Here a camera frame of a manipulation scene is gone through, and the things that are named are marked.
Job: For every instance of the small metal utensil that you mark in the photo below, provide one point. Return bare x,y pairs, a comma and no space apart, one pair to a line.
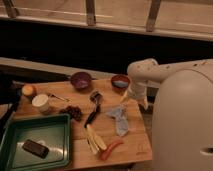
58,97

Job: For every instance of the red bowl blue inside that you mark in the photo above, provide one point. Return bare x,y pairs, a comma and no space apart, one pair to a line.
120,81

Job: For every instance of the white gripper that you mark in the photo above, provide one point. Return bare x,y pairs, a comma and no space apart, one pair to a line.
136,91

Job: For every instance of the dark brown sponge block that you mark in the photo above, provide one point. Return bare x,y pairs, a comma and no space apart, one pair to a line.
35,148

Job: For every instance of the blue crumpled cloth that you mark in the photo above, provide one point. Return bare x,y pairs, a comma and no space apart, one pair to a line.
118,113

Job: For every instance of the purple bowl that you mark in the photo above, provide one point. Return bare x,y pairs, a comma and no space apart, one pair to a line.
81,80

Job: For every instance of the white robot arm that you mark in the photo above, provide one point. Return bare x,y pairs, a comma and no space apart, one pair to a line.
182,123

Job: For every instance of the white cylindrical container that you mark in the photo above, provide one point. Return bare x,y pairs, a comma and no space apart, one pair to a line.
41,102

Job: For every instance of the peeled yellow banana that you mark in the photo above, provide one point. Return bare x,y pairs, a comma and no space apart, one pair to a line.
96,143

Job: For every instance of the dark grape bunch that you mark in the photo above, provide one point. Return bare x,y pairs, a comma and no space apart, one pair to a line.
74,112

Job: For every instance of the wooden railing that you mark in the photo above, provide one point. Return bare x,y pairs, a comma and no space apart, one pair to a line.
192,19

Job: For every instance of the green plastic tray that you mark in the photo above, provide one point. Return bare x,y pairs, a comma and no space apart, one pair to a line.
50,131

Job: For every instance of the orange fruit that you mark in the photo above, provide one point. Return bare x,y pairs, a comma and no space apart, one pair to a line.
29,90

